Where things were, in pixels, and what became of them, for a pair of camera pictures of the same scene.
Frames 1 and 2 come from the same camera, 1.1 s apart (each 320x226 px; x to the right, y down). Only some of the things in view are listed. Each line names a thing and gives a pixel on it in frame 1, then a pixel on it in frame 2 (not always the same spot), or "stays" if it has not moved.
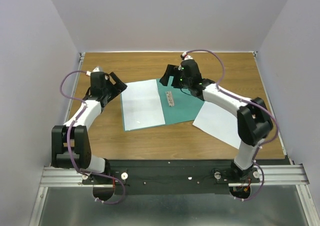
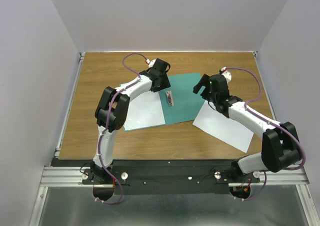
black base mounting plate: [168, 177] stays
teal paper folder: [178, 105] stays
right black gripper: [173, 71] to [204, 81]
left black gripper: [119, 86] to [166, 84]
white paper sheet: [141, 105] stays
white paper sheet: [219, 121] stays
